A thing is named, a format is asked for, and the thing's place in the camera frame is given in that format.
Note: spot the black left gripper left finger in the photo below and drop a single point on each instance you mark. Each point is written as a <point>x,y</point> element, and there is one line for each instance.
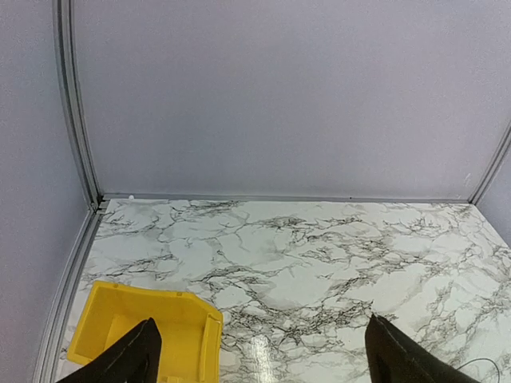
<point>133,358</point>

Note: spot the far yellow plastic bin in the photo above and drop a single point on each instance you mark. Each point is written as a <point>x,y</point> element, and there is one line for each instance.
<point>190,329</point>

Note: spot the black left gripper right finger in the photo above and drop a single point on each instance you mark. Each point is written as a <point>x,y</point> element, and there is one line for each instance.
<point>392,356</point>

